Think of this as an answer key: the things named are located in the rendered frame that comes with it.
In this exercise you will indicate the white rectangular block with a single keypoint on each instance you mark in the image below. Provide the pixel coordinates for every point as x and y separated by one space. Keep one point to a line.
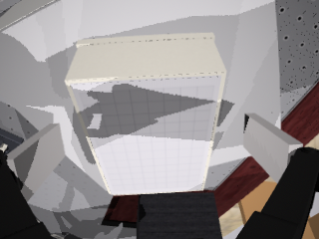
3 147
149 106

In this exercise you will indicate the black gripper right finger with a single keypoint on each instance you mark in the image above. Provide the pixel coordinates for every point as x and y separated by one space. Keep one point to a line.
286 212

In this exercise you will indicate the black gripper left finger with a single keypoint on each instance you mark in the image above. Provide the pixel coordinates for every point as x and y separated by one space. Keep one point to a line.
30 164

